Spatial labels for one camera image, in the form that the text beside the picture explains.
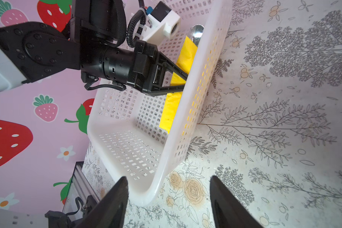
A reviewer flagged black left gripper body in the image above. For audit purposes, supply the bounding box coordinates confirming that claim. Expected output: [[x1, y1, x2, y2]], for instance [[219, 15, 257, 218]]
[[80, 40, 159, 94]]

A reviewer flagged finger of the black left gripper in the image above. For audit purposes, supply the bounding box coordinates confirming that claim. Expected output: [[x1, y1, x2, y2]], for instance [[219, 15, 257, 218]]
[[143, 84, 185, 97], [155, 52, 188, 83]]

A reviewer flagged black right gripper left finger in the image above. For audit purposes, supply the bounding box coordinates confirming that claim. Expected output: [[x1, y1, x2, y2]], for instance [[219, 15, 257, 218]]
[[77, 176, 129, 228]]

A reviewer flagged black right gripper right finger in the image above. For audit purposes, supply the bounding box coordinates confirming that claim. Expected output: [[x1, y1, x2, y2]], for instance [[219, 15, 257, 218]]
[[210, 176, 262, 228]]

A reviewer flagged yellow paper napkin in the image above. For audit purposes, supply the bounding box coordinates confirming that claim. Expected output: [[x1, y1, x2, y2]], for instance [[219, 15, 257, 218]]
[[159, 37, 198, 134]]

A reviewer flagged silver spoon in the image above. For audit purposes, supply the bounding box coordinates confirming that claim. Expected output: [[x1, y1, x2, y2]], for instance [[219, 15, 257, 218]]
[[187, 24, 204, 47]]

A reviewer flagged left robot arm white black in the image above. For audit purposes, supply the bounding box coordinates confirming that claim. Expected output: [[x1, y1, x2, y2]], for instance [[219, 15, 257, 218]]
[[0, 1, 188, 97]]

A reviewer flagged white perforated plastic basket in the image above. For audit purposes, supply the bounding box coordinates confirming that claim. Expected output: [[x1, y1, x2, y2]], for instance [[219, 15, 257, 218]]
[[87, 1, 233, 206]]

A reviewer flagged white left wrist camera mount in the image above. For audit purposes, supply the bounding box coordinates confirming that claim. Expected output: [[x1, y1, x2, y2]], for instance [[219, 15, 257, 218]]
[[140, 2, 181, 46]]

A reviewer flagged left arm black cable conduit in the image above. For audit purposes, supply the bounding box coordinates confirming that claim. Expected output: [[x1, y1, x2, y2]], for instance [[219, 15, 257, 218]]
[[126, 0, 147, 48]]

